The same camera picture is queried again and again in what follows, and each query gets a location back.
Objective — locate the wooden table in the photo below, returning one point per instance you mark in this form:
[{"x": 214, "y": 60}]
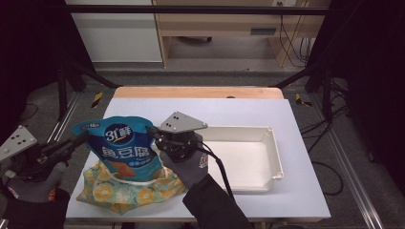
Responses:
[{"x": 191, "y": 92}]

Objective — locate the white cabinet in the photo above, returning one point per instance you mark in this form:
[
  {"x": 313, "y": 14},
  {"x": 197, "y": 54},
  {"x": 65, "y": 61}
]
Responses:
[{"x": 117, "y": 35}]

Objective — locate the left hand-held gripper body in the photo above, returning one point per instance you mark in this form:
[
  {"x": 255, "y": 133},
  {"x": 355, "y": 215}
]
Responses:
[{"x": 22, "y": 149}]

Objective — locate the black metal stand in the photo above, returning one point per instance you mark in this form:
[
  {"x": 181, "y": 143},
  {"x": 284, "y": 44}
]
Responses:
[
  {"x": 68, "y": 86},
  {"x": 318, "y": 79}
]

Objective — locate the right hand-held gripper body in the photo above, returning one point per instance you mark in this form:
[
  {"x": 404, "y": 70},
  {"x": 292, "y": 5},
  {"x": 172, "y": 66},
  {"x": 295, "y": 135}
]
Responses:
[{"x": 181, "y": 127}]

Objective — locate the white plastic tray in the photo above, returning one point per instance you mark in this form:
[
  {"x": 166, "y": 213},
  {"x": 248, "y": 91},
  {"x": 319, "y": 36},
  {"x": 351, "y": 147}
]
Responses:
[{"x": 248, "y": 159}]

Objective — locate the person's right hand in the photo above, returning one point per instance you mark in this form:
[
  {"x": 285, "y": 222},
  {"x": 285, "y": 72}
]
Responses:
[{"x": 191, "y": 168}]

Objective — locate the blue snack packet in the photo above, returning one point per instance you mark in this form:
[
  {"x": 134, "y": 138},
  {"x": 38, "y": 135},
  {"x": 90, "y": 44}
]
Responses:
[{"x": 127, "y": 149}]

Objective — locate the black horizontal frame bar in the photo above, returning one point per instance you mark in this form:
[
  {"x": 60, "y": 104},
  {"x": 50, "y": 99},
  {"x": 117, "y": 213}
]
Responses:
[{"x": 197, "y": 9}]

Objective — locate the aluminium rail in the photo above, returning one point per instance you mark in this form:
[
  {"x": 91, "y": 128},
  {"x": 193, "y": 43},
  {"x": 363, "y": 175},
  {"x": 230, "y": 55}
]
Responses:
[
  {"x": 347, "y": 165},
  {"x": 63, "y": 120}
]

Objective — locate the person's left hand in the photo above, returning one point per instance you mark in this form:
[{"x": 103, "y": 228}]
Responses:
[{"x": 38, "y": 189}]

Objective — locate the light wooden desk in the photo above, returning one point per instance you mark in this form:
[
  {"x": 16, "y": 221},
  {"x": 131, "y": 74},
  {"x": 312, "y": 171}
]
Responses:
[{"x": 219, "y": 24}]

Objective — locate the teal orange patterned cloth bag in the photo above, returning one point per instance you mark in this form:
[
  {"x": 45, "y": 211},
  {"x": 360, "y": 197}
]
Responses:
[{"x": 127, "y": 191}]

